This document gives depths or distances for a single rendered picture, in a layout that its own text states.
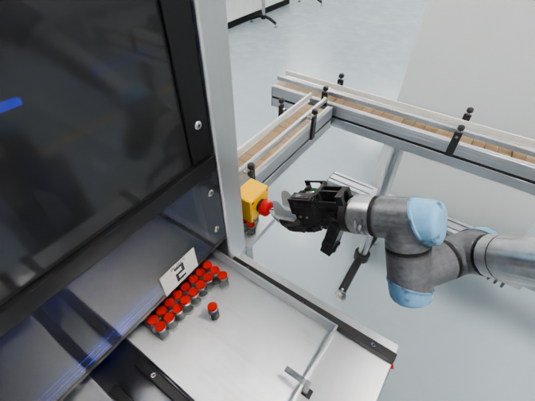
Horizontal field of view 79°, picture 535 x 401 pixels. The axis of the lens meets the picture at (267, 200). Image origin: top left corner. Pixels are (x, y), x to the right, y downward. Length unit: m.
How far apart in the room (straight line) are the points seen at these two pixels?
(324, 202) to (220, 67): 0.30
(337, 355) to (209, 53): 0.58
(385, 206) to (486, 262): 0.18
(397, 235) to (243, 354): 0.37
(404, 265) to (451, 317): 1.36
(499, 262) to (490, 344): 1.35
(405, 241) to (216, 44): 0.41
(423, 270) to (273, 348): 0.32
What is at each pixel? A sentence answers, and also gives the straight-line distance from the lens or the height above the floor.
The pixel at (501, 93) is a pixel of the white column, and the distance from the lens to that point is 1.82.
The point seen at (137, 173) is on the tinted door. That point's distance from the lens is 0.48.
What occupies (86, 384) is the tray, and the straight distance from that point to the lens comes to 0.77.
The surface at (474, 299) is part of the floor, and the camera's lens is 2.06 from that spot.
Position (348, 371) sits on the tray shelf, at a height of 0.88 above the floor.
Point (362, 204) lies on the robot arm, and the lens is 0.59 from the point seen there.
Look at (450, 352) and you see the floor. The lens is 1.85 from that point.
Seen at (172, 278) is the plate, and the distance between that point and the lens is 0.64.
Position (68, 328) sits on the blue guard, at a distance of 0.55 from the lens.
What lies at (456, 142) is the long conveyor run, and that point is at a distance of 1.23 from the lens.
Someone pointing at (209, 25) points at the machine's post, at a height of 1.41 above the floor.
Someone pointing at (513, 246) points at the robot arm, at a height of 1.16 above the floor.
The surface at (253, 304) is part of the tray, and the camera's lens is 0.75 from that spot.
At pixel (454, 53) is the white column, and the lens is 1.79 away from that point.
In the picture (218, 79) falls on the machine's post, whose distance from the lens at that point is 0.53.
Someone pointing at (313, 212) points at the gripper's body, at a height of 1.09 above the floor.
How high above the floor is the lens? 1.55
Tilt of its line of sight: 45 degrees down
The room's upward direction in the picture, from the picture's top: straight up
